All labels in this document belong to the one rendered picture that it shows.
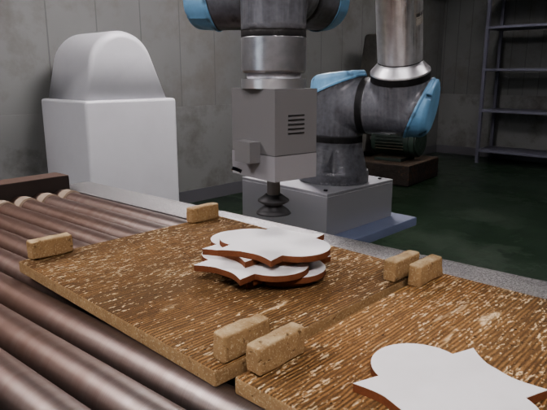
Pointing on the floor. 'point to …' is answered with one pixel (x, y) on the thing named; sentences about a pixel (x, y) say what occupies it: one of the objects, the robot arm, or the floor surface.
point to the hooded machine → (111, 116)
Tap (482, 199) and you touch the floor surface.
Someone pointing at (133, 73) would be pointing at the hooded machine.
